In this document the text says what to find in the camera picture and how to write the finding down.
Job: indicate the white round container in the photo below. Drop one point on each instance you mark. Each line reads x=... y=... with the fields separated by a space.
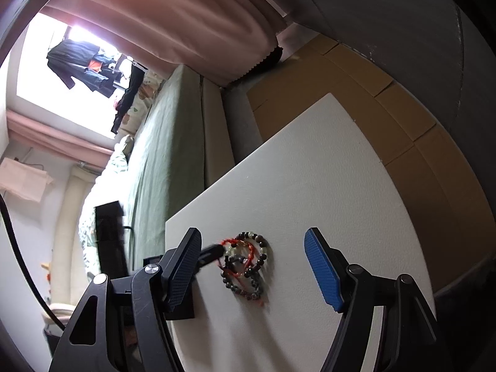
x=58 y=312

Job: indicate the dark hanging clothes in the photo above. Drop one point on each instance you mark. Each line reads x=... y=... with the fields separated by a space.
x=77 y=62

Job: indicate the dark grey wardrobe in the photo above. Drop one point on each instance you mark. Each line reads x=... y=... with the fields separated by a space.
x=387 y=15

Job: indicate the narrow pink curtain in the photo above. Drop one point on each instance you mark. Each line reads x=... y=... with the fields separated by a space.
x=58 y=137

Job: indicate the beige padded headboard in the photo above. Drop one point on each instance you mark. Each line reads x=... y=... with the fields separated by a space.
x=73 y=217

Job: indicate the bed with green blanket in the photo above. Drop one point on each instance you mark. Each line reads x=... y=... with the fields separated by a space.
x=166 y=143

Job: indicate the flat cardboard sheets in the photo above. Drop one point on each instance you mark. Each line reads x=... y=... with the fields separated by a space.
x=407 y=124

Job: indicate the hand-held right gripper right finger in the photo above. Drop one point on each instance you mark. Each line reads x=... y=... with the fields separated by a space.
x=323 y=271

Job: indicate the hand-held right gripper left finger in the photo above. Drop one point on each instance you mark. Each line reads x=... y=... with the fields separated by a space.
x=180 y=275

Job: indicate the clothes pile on windowsill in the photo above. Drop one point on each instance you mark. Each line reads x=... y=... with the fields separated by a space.
x=128 y=93

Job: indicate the floral windowsill cushion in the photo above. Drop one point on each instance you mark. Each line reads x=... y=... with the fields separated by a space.
x=145 y=97

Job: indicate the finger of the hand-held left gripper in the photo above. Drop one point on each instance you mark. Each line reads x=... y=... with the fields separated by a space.
x=211 y=255

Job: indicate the white hanging cloth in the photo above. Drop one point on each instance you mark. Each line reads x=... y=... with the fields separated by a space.
x=23 y=178

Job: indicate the white low table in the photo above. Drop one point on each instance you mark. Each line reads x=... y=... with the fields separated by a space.
x=329 y=182

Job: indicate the wide pink curtain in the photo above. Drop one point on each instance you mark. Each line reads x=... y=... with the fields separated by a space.
x=174 y=19

